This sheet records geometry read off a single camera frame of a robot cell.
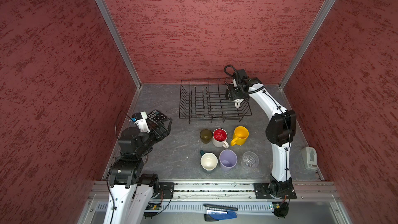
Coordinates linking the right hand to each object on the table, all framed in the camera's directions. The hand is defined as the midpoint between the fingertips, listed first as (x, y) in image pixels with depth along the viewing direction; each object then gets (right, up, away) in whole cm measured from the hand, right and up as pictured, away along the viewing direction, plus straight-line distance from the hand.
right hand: (236, 97), depth 95 cm
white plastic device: (+39, -32, -10) cm, 52 cm away
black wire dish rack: (-19, -1, +11) cm, 22 cm away
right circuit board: (+16, -53, -24) cm, 60 cm away
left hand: (-37, -13, -26) cm, 47 cm away
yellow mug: (+2, -23, -3) cm, 23 cm away
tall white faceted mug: (0, -3, -5) cm, 5 cm away
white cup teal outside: (-18, -35, -12) cm, 41 cm away
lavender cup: (-7, -34, -13) cm, 37 cm away
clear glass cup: (+5, -35, -11) cm, 37 cm away
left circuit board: (-44, -51, -24) cm, 72 cm away
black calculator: (-53, -12, +6) cm, 54 cm away
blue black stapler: (-15, -51, -28) cm, 60 cm away
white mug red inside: (-11, -25, -3) cm, 27 cm away
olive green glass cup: (-19, -24, -2) cm, 31 cm away
